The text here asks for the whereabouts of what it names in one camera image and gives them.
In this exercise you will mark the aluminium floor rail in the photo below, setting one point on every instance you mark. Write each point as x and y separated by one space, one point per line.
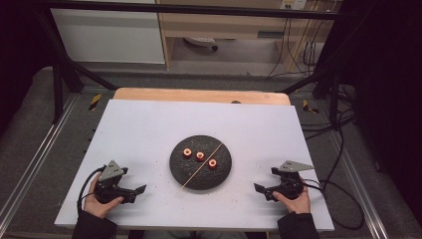
36 156
358 179

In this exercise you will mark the white cabinet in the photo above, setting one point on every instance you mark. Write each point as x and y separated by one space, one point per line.
106 36

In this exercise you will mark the bamboo skewer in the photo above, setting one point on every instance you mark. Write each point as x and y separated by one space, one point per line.
202 165

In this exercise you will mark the person's left hand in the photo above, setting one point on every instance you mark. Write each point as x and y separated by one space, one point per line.
98 207

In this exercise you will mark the white board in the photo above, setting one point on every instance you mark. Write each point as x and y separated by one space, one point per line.
139 132

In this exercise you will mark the dark curtain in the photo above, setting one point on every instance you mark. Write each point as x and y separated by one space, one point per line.
388 83
20 49

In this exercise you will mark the white wall socket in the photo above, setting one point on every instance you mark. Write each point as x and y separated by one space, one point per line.
293 4

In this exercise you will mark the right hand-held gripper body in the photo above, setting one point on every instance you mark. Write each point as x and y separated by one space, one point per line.
290 189

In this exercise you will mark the wooden desk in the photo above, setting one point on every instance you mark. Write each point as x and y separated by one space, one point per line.
215 25

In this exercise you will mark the person's right hand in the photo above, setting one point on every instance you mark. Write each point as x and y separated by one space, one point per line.
297 205

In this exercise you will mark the grey chair base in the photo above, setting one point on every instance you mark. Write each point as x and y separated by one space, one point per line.
202 41

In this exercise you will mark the wooden table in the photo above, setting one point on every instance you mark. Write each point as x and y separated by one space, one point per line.
185 95

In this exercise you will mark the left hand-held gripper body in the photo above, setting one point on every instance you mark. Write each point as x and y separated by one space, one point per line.
107 189

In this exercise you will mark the black round plate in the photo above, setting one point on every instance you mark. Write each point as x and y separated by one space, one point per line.
189 172

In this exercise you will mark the black metal frame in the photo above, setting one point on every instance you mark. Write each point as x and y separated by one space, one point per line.
199 9

